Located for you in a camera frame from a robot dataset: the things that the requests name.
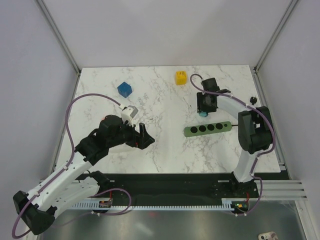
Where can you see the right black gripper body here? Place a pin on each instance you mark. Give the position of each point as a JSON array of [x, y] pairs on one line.
[[202, 103]]

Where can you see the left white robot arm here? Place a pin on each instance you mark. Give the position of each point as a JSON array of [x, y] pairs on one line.
[[40, 206]]

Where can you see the right aluminium frame post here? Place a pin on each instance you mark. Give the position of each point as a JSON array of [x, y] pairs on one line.
[[276, 34]]

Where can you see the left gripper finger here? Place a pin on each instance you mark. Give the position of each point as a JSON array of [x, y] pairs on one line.
[[142, 130], [143, 143]]

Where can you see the white cable duct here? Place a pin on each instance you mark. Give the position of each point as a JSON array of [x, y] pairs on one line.
[[98, 205]]

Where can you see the green power strip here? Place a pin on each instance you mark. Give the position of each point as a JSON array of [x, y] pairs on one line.
[[207, 129]]

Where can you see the teal usb charger plug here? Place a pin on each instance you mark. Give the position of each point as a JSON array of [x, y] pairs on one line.
[[203, 114]]

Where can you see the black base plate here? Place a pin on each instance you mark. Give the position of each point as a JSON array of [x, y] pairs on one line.
[[175, 190]]

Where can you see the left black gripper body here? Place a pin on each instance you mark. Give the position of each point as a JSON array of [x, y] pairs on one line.
[[127, 135]]

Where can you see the aluminium frame post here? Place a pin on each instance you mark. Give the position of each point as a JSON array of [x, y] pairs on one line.
[[58, 35], [276, 34]]

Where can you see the blue cube adapter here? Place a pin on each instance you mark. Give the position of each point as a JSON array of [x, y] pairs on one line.
[[124, 89]]

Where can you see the yellow cube adapter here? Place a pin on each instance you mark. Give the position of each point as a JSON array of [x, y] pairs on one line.
[[180, 78]]

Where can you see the left aluminium frame post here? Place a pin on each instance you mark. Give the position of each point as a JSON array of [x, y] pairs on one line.
[[58, 35]]

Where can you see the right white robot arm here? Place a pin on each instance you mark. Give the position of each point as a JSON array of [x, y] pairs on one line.
[[256, 134]]

